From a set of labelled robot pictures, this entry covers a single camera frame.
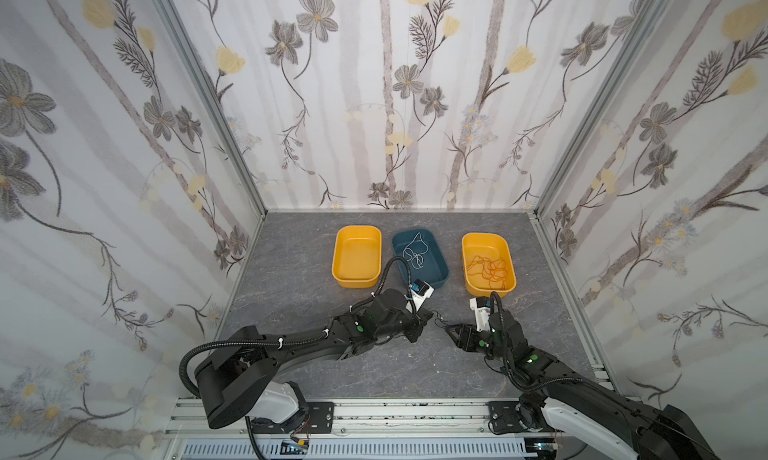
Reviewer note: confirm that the teal plastic tray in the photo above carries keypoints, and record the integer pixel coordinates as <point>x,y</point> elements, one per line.
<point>423,255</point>

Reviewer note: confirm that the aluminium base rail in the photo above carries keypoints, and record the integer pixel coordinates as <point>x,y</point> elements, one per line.
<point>439,428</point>

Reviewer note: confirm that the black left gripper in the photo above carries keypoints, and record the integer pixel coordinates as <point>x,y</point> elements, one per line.
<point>417,324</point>

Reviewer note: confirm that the yellow plastic tray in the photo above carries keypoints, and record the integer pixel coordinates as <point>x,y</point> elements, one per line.
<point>357,262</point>
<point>488,264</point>

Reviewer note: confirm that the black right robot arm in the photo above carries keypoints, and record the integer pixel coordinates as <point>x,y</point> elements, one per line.
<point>552,395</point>

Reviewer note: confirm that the right yellow plastic tray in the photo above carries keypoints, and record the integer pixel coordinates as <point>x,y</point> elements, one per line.
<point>488,264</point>

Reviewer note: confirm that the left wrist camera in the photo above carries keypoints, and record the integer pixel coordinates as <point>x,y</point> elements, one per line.
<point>420,291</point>

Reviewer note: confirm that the left yellow plastic tray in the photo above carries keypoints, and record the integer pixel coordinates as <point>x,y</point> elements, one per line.
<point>357,262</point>

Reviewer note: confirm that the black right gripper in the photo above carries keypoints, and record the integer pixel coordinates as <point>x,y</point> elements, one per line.
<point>466,335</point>

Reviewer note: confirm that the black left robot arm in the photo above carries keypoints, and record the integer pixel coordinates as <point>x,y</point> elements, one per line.
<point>235,378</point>

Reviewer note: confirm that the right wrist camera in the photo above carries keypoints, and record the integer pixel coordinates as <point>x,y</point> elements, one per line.
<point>482,308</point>

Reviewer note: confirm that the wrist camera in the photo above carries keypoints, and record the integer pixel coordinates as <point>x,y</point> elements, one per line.
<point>420,291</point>
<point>482,308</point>

